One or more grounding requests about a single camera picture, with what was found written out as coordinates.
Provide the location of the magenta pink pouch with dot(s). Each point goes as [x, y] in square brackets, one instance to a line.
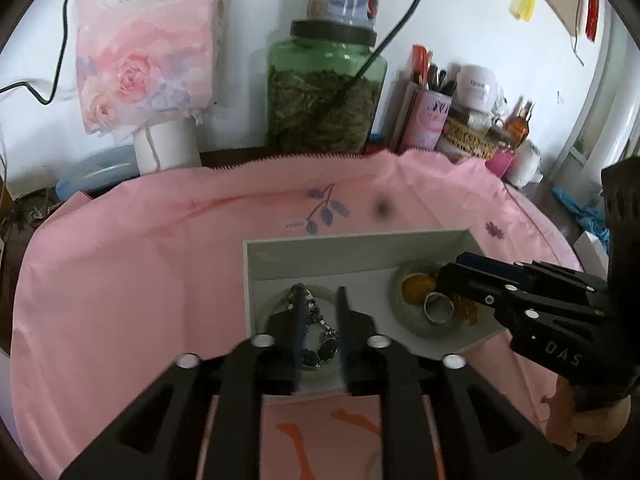
[500, 162]

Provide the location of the pink pen holder can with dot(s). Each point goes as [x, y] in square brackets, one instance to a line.
[425, 105]

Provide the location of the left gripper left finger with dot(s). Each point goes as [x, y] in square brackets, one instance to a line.
[201, 418]

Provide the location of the pink tissue pack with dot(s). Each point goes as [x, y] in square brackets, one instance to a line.
[143, 62]

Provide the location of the person right hand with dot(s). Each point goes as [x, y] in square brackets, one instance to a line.
[566, 424]

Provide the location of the amber orange stone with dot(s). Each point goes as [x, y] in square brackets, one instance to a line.
[417, 287]

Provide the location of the green jade bangle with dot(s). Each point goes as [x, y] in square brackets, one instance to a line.
[438, 318]

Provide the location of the white cream jar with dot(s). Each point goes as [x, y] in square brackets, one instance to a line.
[476, 88]

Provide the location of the amber perfume bottle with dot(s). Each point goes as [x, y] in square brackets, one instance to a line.
[518, 125]

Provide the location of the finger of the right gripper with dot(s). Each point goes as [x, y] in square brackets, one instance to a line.
[536, 271]
[532, 301]

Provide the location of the white vivo cardboard box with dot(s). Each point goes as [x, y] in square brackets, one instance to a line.
[371, 268]

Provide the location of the green glass jar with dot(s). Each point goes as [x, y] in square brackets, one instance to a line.
[323, 89]

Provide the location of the yellow patterned round tin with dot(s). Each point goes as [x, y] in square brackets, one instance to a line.
[459, 141]

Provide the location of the pink floral table cloth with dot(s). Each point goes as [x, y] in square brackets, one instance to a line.
[112, 290]

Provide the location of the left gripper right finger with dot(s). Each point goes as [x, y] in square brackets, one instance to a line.
[439, 418]

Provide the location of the white paper roll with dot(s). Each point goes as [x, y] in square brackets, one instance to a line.
[166, 146]

